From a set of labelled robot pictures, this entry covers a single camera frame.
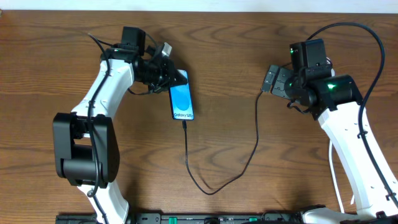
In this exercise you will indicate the blue Galaxy smartphone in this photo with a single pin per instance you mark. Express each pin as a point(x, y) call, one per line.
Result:
point(181, 100)

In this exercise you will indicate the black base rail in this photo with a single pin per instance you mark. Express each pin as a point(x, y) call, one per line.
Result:
point(156, 218)

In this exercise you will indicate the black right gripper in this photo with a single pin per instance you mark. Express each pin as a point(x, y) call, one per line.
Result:
point(286, 84)

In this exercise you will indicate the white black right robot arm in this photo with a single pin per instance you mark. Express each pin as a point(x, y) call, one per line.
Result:
point(335, 102)

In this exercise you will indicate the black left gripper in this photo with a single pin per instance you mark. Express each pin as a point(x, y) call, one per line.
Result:
point(168, 73)

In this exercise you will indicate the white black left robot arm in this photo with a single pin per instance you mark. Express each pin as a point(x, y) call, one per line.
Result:
point(85, 145)

